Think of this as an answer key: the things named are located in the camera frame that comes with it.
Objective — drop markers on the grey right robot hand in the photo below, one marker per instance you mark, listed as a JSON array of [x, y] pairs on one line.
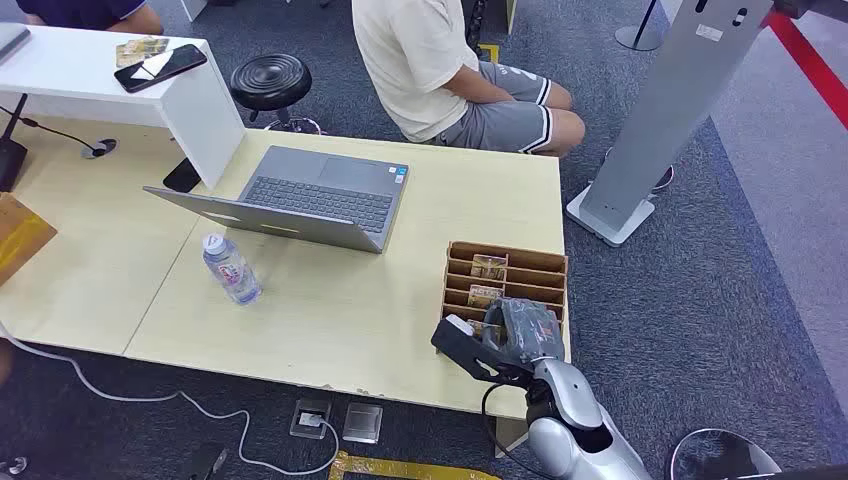
[[526, 328]]

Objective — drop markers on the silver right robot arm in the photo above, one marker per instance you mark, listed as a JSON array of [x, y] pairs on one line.
[[576, 424]]

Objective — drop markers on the brown printed card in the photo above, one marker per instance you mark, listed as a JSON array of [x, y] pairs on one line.
[[476, 327], [484, 295], [489, 267]]

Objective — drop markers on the wooden card holder rack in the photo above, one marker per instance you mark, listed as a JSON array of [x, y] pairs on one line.
[[530, 275]]

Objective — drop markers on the person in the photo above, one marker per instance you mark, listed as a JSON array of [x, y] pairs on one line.
[[93, 14], [424, 66]]

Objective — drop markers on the grey floor socket cover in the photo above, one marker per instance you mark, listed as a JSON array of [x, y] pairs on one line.
[[362, 422]]

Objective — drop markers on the yellow floor tape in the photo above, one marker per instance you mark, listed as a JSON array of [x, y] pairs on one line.
[[397, 469]]

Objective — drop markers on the floor socket box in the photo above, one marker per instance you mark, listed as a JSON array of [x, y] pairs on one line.
[[310, 418]]

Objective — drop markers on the grey open laptop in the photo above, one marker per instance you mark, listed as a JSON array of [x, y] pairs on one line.
[[318, 199]]

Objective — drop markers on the silver kiosk stand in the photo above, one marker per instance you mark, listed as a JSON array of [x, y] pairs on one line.
[[669, 112]]

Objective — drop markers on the clear plastic water bottle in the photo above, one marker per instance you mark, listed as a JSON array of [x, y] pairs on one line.
[[230, 270]]

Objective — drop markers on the black device on floor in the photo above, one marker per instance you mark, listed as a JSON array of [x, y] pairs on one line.
[[204, 462]]

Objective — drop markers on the black round stool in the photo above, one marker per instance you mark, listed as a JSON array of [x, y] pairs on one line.
[[272, 83]]

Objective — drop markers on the black smartphone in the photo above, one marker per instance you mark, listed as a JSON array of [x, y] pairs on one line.
[[181, 176], [160, 67]]

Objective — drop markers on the white desk riser shelf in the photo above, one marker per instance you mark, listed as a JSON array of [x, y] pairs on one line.
[[79, 83]]

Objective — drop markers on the brown cardboard box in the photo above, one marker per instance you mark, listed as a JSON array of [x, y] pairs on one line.
[[18, 237]]

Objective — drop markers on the black desk stand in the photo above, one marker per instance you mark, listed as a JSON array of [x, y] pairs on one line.
[[9, 156]]

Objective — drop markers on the black wrist camera with pale box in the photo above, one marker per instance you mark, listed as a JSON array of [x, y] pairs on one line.
[[464, 348]]

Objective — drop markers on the stanchion post with round base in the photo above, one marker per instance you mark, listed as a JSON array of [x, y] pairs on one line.
[[638, 33]]

